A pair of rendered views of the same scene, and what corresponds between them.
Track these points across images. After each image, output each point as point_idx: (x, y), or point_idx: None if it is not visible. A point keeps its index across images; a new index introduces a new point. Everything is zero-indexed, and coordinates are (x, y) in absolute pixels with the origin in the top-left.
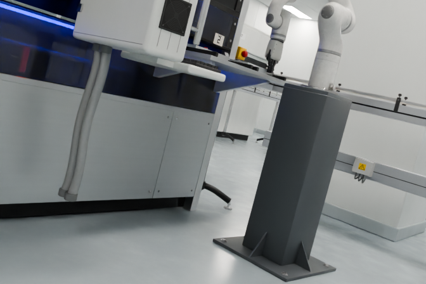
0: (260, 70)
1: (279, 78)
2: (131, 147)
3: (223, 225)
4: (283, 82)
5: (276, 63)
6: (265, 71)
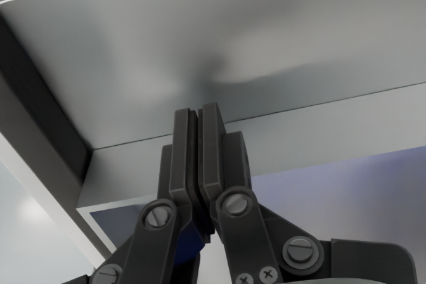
0: (368, 123)
1: (38, 80)
2: None
3: None
4: None
5: (73, 280)
6: (248, 156)
